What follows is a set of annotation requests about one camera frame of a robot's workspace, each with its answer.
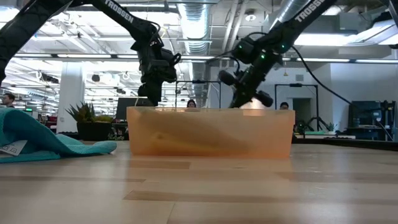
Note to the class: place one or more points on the white glowing lamp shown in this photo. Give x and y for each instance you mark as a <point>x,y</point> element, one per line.
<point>254,105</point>

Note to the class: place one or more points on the yellow hanging pendant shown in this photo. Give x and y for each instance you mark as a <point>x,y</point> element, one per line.
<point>285,73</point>

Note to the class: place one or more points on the small potted green plant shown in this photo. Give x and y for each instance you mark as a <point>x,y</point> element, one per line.
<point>93,130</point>

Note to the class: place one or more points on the person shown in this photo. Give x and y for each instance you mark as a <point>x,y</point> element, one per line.
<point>284,105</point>
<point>191,103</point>
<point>8,99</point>

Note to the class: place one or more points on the white building column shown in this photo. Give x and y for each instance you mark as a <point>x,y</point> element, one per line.
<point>71,99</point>

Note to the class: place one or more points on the turquoise microfiber towel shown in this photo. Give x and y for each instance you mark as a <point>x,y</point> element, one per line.
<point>37,133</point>

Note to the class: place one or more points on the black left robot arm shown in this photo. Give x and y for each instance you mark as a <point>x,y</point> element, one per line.
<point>121,14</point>

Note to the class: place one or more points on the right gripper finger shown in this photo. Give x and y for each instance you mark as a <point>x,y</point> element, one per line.
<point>242,101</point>

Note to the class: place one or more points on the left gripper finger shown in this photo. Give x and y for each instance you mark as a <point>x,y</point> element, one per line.
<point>154,99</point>

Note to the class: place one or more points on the smooth silver ventilation duct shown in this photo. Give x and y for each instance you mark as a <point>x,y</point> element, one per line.
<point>281,11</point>

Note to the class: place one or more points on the corrugated silver ventilation duct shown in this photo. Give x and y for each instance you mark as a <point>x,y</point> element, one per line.
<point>196,28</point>

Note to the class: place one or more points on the black computer monitor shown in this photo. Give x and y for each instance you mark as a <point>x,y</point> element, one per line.
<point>130,107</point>

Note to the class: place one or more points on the dark background computer workstation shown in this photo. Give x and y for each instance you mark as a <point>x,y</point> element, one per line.
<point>365,113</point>

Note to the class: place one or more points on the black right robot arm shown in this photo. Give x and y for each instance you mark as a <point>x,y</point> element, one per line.
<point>311,9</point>

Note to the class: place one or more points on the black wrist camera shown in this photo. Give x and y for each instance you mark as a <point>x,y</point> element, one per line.
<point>227,77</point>

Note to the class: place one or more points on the orange translucent plastic basket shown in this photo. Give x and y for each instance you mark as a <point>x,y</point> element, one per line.
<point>211,133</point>

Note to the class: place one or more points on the long linear ceiling light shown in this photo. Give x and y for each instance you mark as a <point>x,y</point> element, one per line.
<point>84,56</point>

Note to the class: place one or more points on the black background rig frame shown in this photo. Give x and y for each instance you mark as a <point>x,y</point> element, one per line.
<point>199,81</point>
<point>295,85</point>

